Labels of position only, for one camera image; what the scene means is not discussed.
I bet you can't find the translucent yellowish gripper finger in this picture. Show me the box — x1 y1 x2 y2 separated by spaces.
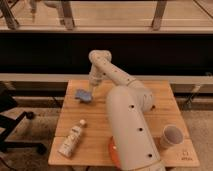
89 85 95 97

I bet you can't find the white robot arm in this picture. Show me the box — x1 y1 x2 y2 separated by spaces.
89 50 166 171

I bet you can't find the light wooden table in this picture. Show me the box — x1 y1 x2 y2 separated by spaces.
48 80 200 167

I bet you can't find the white plastic bottle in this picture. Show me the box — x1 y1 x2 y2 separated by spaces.
58 119 86 157

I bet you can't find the white paper cup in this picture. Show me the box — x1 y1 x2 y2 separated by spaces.
160 125 184 149

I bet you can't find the black office chair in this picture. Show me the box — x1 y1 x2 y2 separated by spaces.
0 82 48 156

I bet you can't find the black cable on floor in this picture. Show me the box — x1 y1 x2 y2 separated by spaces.
0 121 38 171

